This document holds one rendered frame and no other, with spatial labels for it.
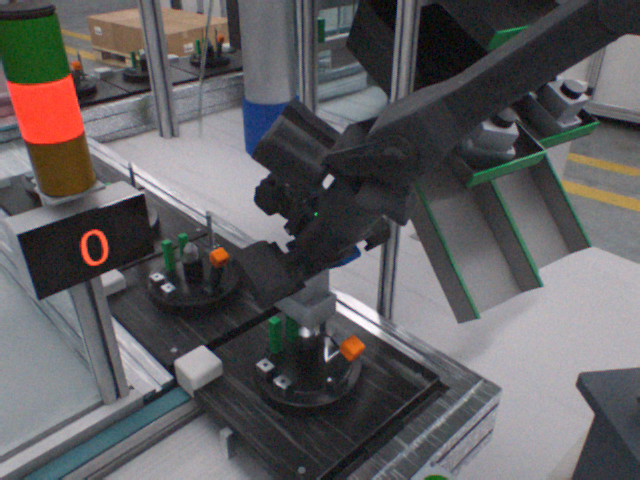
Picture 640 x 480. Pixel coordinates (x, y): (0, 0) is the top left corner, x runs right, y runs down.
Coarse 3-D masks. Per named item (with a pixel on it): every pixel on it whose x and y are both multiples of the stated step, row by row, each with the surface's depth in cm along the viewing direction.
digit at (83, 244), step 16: (80, 224) 53; (96, 224) 54; (112, 224) 56; (80, 240) 54; (96, 240) 55; (112, 240) 56; (80, 256) 55; (96, 256) 56; (112, 256) 57; (80, 272) 55; (96, 272) 56
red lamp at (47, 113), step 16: (64, 80) 48; (16, 96) 47; (32, 96) 47; (48, 96) 47; (64, 96) 48; (16, 112) 48; (32, 112) 47; (48, 112) 48; (64, 112) 48; (32, 128) 48; (48, 128) 48; (64, 128) 49; (80, 128) 51
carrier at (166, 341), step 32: (160, 256) 96; (192, 256) 84; (128, 288) 88; (160, 288) 85; (192, 288) 85; (224, 288) 85; (128, 320) 82; (160, 320) 82; (192, 320) 82; (224, 320) 82; (256, 320) 83; (160, 352) 76
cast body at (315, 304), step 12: (312, 276) 63; (324, 276) 64; (312, 288) 63; (324, 288) 65; (288, 300) 65; (300, 300) 63; (312, 300) 64; (324, 300) 64; (336, 300) 66; (288, 312) 66; (300, 312) 64; (312, 312) 63; (324, 312) 65; (312, 324) 64
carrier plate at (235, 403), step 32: (352, 320) 82; (224, 352) 76; (384, 352) 76; (224, 384) 71; (384, 384) 71; (416, 384) 71; (224, 416) 67; (256, 416) 67; (288, 416) 67; (320, 416) 67; (352, 416) 67; (384, 416) 67; (256, 448) 63; (288, 448) 63; (320, 448) 63; (352, 448) 63
